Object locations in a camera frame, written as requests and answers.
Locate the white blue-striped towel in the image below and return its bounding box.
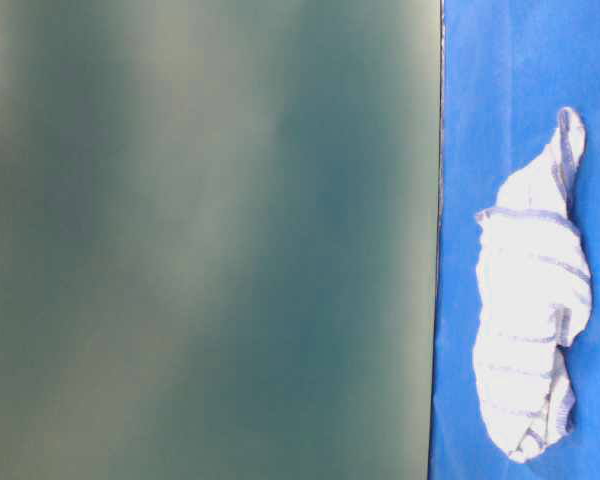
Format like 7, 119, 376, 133
472, 107, 592, 463

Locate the blurred grey-green panel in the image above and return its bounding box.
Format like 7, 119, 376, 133
0, 1, 440, 479

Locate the blue table mat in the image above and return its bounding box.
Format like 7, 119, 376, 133
429, 1, 600, 479

